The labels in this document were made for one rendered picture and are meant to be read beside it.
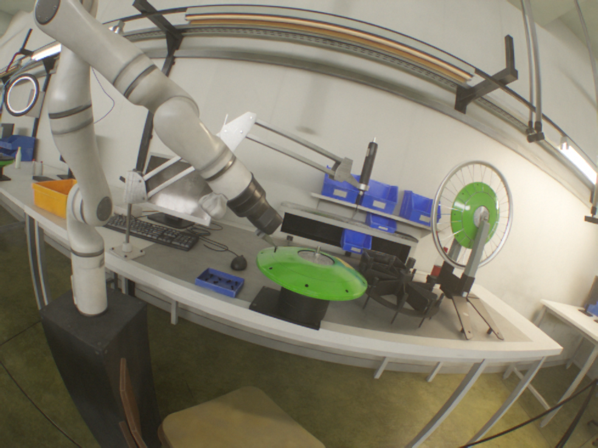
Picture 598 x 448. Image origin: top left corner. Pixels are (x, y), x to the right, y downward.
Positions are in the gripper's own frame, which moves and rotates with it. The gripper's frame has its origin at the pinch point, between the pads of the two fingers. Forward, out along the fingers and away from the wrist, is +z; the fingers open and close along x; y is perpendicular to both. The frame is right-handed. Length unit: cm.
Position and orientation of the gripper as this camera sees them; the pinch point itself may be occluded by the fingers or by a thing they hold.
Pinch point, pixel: (276, 247)
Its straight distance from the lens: 56.6
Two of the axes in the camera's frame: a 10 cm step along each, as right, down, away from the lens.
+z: 4.6, 6.0, 6.5
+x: -6.3, -3.0, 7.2
